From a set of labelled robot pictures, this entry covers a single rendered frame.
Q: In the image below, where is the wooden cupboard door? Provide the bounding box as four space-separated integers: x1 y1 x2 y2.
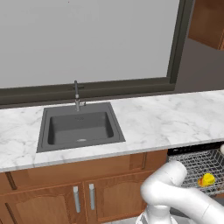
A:
83 171 154 224
0 181 88 224

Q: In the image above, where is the black dishwasher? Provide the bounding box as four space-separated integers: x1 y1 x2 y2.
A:
166 141 224 219

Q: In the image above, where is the yellow cup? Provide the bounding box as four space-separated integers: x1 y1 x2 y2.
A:
197 172 216 188

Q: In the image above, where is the dark grey sink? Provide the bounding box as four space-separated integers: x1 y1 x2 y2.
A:
36 101 127 154

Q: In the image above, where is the grey sink tap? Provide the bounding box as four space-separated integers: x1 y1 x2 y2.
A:
73 80 87 112

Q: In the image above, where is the wooden false drawer front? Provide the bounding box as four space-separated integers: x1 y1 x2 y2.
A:
4 151 148 191

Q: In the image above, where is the dark grey window frame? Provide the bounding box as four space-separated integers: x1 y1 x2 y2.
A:
0 0 196 109

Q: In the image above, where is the silver cupboard handle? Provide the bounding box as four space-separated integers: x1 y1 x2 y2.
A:
73 185 81 214
88 183 96 211

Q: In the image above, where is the wire dishwasher rack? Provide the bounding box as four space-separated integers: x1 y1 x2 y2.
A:
168 148 224 197

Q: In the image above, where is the wooden wall cupboard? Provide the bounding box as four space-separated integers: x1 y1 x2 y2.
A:
187 0 224 51

